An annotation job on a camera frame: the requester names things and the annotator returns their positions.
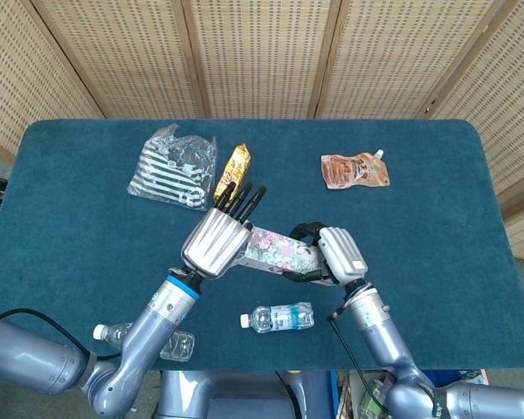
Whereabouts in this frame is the floral toothpaste carton box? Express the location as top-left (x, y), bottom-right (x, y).
top-left (233, 224), bottom-right (340, 287)

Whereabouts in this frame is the yellow foil snack pack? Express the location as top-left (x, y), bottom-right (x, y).
top-left (213, 143), bottom-right (252, 206)

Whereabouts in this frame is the teal carpet table cover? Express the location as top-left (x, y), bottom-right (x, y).
top-left (0, 118), bottom-right (524, 372)

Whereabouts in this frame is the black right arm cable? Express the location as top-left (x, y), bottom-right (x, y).
top-left (328, 308), bottom-right (390, 412)

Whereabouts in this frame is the clear bottle blue white label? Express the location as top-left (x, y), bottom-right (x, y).
top-left (239, 301), bottom-right (315, 334)

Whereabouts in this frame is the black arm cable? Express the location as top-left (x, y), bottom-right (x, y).
top-left (328, 308), bottom-right (390, 412)
top-left (0, 307), bottom-right (119, 361)

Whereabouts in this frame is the clear bottle green label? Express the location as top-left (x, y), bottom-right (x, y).
top-left (92, 322), bottom-right (196, 362)

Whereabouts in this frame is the green plastic bottle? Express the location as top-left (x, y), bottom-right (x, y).
top-left (356, 379), bottom-right (388, 418)

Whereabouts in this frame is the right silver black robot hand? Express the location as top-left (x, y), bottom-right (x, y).
top-left (282, 221), bottom-right (369, 289)

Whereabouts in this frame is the grey-blue robot torso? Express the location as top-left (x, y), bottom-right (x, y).
top-left (156, 369), bottom-right (333, 419)

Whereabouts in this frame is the brown spout pouch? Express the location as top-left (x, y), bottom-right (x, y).
top-left (321, 149), bottom-right (391, 190)

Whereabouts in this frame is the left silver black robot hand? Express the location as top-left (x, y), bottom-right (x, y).
top-left (174, 181), bottom-right (268, 285)

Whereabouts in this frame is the striped cloth in plastic bag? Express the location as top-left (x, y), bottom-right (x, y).
top-left (126, 123), bottom-right (218, 212)

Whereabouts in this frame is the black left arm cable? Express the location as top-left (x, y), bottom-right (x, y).
top-left (0, 307), bottom-right (119, 361)

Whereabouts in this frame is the woven bamboo folding screen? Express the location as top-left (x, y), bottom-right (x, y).
top-left (0, 0), bottom-right (524, 263)

